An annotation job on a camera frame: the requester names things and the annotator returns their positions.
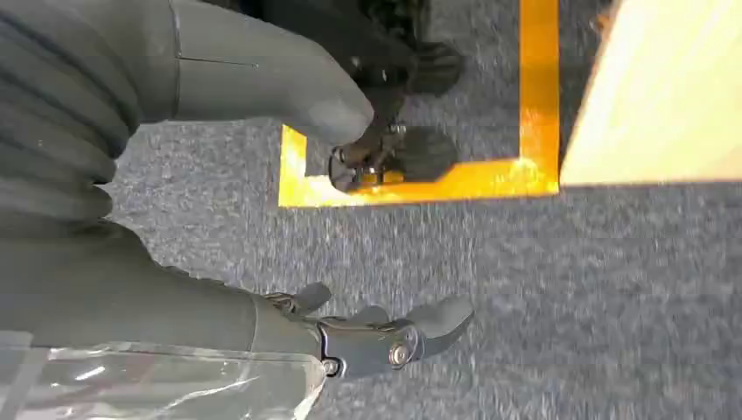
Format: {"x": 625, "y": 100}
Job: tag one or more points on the ribbed grey right arm sleeve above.
{"x": 52, "y": 116}

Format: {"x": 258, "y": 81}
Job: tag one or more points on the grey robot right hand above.
{"x": 261, "y": 69}

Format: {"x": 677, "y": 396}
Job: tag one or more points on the clear plastic cover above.
{"x": 145, "y": 382}

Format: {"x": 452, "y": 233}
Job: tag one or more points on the pale wooden desk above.
{"x": 666, "y": 98}

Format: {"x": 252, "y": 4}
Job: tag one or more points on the yellow floor tape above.
{"x": 539, "y": 87}

